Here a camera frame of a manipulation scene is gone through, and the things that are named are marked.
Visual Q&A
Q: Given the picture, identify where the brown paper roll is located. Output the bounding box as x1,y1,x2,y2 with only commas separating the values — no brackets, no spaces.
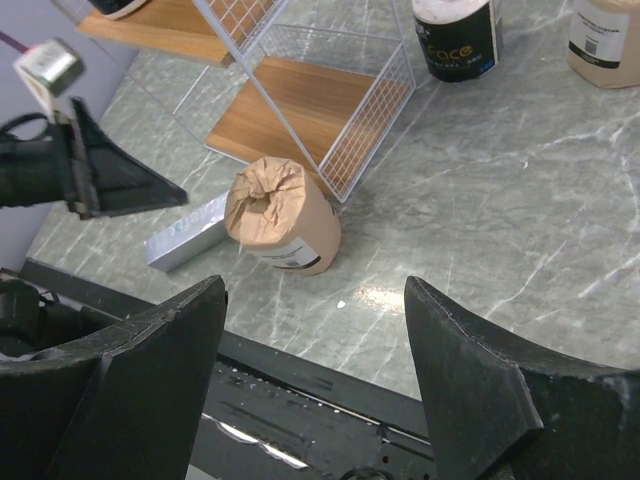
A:
224,157,341,275
567,0,639,89

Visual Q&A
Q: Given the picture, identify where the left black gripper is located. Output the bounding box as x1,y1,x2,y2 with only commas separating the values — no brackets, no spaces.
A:
1,97,189,220

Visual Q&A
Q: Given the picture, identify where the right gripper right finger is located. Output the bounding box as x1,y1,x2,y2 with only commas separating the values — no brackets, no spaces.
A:
404,276,639,479

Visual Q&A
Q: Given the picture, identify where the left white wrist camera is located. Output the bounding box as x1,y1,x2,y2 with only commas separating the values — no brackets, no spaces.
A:
13,38,85,112

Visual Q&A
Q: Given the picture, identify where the silver toothpaste box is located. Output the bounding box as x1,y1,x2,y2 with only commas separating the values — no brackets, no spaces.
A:
144,192,228,273

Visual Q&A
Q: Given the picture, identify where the white wire wooden shelf rack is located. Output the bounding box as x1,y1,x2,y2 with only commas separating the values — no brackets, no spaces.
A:
65,1,415,201

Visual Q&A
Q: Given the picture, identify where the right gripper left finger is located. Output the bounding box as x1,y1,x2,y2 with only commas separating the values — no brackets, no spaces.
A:
1,276,228,479

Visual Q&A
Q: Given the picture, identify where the brown paper roll front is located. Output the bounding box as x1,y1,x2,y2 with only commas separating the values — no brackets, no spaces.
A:
224,157,341,275

